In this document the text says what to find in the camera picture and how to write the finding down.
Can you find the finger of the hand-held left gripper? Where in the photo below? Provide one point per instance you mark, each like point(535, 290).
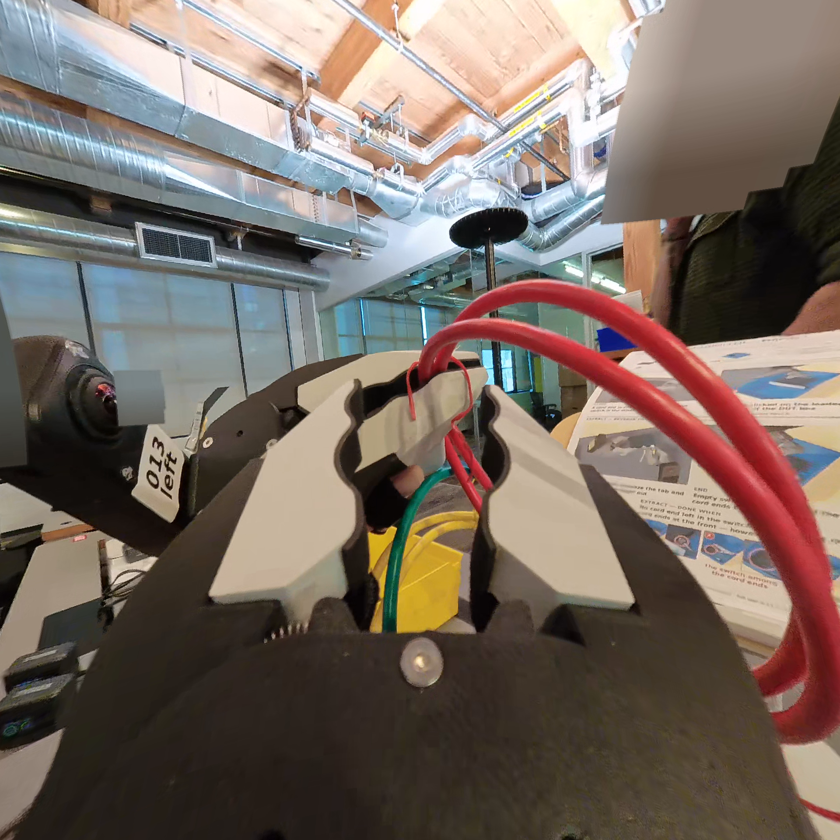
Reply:
point(420, 433)
point(394, 366)

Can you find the medium spiral air duct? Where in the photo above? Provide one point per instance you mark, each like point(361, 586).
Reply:
point(79, 151)

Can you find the instruction sheet on stand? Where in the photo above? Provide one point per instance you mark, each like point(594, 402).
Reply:
point(565, 430)

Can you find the thin spiral air duct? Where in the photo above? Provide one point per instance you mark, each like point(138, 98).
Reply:
point(65, 239)

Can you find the black pole with disc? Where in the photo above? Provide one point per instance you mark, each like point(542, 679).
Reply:
point(489, 226)

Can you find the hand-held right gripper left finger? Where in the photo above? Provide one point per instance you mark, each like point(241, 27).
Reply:
point(289, 512)

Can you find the silver insulated pipes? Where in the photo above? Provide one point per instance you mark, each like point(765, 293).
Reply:
point(577, 190)

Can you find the printed instruction sheet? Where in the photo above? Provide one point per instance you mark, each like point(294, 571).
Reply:
point(656, 472)

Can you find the yellow plastic bin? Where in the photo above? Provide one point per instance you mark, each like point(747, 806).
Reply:
point(426, 590)

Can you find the white vent grille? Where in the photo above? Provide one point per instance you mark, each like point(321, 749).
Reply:
point(176, 244)

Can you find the large spiral air duct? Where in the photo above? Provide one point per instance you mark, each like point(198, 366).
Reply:
point(98, 65)

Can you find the black flat device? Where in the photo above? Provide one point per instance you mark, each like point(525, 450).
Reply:
point(72, 627)

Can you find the blue storage tote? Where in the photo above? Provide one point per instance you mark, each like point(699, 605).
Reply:
point(613, 340)

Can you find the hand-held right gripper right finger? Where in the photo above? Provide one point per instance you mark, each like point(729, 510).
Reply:
point(551, 525)

